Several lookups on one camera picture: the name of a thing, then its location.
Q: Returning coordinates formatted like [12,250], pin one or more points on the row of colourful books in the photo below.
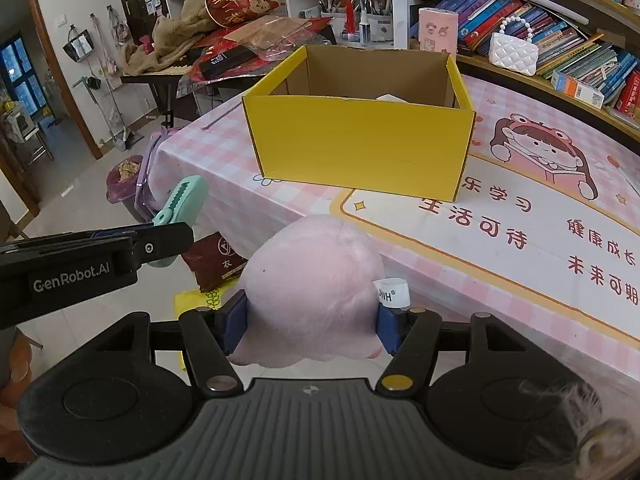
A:
[565,45]

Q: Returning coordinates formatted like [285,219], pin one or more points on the pink plush pig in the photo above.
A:
[310,280]

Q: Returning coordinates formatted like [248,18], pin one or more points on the red tassel ornament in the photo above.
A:
[350,17]

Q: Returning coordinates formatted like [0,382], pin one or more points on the wooden bookshelf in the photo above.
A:
[480,67]

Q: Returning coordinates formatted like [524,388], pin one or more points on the red gift paper pile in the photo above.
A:
[280,62]

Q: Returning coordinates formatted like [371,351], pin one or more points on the purple lined trash bin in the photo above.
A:
[122,185]

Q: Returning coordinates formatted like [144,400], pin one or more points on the brown fleece blanket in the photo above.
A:
[170,35]

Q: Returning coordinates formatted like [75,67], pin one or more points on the wooden door frame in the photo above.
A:
[60,85]

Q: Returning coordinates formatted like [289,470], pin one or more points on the pen holder with pens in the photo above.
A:
[380,25]

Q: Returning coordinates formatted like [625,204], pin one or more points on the yellow paper sheet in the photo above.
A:
[200,302]

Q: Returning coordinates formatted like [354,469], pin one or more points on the hanging tote bag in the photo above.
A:
[79,45]

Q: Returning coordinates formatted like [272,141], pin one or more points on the black side table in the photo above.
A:
[160,90]

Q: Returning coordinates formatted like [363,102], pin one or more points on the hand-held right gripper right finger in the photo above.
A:
[387,327]

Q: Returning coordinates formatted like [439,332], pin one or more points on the clear plastic sheet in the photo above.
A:
[270,32]

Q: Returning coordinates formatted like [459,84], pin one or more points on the black flat box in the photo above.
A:
[225,62]

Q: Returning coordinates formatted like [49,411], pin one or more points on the yellow cardboard box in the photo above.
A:
[360,145]

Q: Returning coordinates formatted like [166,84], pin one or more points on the pink checked printed tablecloth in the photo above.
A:
[500,260]

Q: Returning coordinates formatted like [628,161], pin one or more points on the dark red snack packet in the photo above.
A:
[212,265]

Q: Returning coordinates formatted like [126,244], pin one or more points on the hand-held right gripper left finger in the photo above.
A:
[235,322]

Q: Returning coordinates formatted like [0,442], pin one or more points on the broom and dustpan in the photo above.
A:
[107,115]

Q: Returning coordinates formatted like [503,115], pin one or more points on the orange white carton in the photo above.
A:
[580,89]

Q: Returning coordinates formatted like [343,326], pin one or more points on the mint green clip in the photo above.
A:
[182,197]

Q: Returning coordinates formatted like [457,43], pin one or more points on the pink sticker cylinder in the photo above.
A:
[437,30]

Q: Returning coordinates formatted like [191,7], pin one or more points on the white quilted pearl handbag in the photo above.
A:
[512,55]

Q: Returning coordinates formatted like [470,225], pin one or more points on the red thick dictionary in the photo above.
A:
[631,92]

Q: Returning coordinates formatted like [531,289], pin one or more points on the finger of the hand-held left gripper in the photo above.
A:
[120,232]
[165,242]

